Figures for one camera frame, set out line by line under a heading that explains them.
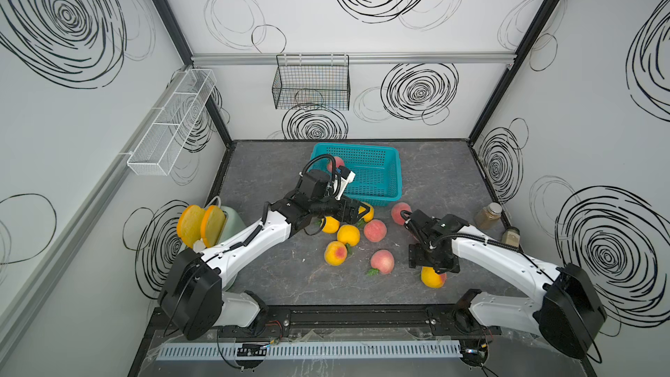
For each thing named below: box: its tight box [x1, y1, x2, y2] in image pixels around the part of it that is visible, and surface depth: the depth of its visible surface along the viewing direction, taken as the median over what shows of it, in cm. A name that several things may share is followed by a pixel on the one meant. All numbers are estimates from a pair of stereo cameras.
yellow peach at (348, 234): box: [336, 224, 361, 247], surface depth 88 cm
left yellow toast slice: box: [176, 204, 206, 248], surface depth 71 cm
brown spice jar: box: [474, 201, 503, 231], surface depth 90 cm
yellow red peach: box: [323, 240, 348, 267], surface depth 83 cm
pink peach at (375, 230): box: [363, 219, 388, 243], surface depth 88 cm
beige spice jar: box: [500, 226, 521, 248], surface depth 88 cm
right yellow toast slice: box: [200, 205, 226, 248], surface depth 72 cm
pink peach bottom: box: [369, 249, 396, 275], surface depth 82 cm
